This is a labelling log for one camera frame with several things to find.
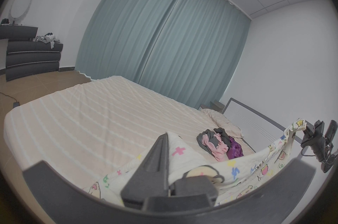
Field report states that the purple garment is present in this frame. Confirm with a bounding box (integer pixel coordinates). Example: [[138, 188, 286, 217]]
[[227, 136, 244, 160]]

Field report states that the dark grey garment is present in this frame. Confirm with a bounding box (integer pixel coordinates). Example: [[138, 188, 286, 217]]
[[214, 127, 233, 149]]

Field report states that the pink garment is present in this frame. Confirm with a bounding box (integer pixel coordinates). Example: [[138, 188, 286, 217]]
[[202, 133, 229, 161]]

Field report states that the grey bedside table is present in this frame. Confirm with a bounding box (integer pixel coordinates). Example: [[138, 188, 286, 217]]
[[200, 100, 225, 112]]

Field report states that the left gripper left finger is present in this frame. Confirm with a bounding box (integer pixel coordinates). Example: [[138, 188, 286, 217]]
[[120, 133, 170, 211]]

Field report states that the white printed pyjama top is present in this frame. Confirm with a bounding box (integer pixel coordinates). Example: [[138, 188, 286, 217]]
[[82, 118, 308, 209]]

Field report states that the black cable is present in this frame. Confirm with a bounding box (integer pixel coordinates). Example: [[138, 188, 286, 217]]
[[0, 92, 20, 108]]

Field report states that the bed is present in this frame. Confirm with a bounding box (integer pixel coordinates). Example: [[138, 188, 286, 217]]
[[4, 75, 304, 192]]

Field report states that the round white mirror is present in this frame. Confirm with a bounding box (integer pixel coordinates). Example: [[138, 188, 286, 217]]
[[10, 0, 33, 25]]

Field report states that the blue-green curtain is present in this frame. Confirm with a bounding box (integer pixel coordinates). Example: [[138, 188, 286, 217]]
[[75, 0, 190, 86], [135, 0, 251, 110]]

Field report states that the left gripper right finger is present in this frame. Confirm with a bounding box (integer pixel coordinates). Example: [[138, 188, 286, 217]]
[[170, 176, 218, 207]]

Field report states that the pile of clothes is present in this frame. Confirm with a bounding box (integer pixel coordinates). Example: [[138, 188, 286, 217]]
[[36, 32, 62, 49]]

